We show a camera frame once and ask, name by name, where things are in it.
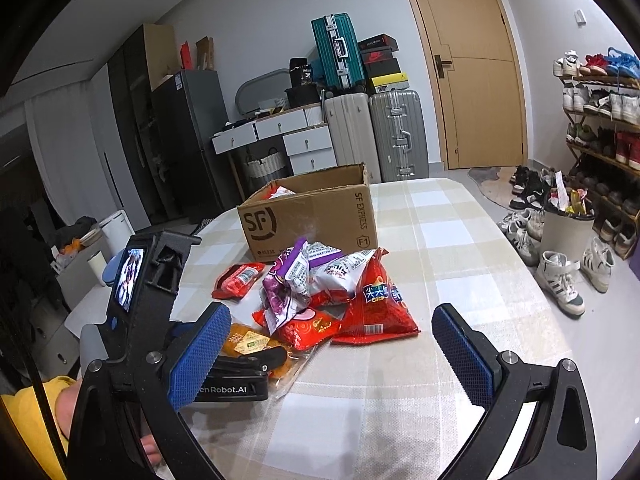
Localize wooden door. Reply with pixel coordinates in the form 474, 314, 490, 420
395, 0, 528, 170

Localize beige suitcase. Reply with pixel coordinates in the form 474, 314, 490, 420
324, 92, 382, 183

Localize many assorted shoes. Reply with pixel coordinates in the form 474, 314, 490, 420
495, 47, 640, 317

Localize dark fridge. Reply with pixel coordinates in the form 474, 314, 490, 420
150, 70, 238, 221

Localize beige checked tablecloth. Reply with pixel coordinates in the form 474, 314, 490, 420
65, 176, 573, 480

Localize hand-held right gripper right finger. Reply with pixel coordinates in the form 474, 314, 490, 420
431, 302, 598, 480

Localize white cup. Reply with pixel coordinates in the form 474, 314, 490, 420
86, 252, 108, 286

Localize black bucket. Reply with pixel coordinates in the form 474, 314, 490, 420
285, 85, 321, 108

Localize tall dark cabinet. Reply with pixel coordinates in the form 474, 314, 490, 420
107, 24, 181, 221

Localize colourful wrappers pile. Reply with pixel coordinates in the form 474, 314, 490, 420
545, 170, 596, 218

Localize wooden shoe rack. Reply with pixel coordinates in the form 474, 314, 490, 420
552, 55, 640, 261

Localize small red snack packet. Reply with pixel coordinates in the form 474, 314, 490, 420
211, 263, 266, 301

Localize plain black shoe box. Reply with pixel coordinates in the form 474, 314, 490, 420
364, 58, 401, 81

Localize white orange snack packet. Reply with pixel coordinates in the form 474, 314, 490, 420
307, 252, 373, 308

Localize blue bowl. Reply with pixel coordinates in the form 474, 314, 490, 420
104, 252, 126, 286

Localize large red chips packet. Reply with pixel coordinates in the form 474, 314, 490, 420
330, 247, 420, 346

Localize white purple snack packet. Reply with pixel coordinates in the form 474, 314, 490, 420
300, 241, 346, 281

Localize cardboard piece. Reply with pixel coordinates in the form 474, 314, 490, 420
195, 36, 216, 72

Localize white trash bin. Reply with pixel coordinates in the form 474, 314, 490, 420
541, 195, 596, 263

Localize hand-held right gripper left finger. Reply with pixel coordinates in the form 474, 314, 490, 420
67, 302, 233, 480

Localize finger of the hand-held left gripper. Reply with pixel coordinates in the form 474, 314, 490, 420
169, 321, 203, 343
212, 346, 289, 377

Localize round floor rug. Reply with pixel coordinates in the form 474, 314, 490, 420
467, 165, 526, 211

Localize person's left forearm yellow sleeve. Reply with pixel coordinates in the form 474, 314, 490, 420
0, 375, 76, 480

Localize yellow shoe box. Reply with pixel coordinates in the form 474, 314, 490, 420
367, 74, 411, 95

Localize grey oval tub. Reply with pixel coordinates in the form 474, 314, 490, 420
235, 69, 291, 118

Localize white drawer desk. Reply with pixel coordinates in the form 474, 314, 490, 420
211, 102, 338, 181

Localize red cookie packet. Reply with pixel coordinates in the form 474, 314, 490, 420
252, 305, 351, 352

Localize brown cardboard box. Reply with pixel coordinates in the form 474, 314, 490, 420
236, 162, 379, 265

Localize person's left hand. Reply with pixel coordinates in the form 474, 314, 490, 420
54, 382, 163, 467

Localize teal suitcase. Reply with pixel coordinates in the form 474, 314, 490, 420
311, 15, 365, 93

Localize white floor appliance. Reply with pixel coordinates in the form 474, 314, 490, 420
100, 210, 132, 261

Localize silver suitcase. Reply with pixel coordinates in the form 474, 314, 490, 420
369, 90, 430, 181

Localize white curtain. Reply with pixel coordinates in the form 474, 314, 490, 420
22, 67, 151, 231

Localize woven basket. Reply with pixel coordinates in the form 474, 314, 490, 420
242, 152, 291, 181

